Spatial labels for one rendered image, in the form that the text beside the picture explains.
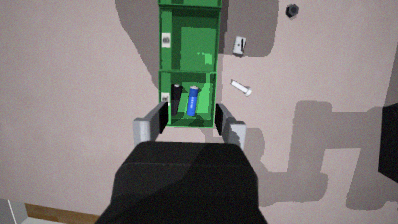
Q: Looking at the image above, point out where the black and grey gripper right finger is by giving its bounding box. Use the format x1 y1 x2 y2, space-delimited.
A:
215 103 247 150

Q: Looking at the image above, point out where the blue aa battery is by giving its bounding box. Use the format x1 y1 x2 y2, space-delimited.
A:
187 86 199 116

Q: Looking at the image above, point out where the dark grey hex nut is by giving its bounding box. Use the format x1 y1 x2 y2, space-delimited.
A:
286 4 299 18

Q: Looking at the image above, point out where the green three-compartment bin rack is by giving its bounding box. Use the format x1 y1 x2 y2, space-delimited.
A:
158 0 222 128

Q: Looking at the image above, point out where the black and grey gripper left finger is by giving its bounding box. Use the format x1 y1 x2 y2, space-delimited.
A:
132 101 169 148

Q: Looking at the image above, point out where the grey metal bolt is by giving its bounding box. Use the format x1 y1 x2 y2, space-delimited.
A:
231 80 252 96

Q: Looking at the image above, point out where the black 9v battery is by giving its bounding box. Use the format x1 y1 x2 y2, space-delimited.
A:
171 84 183 116

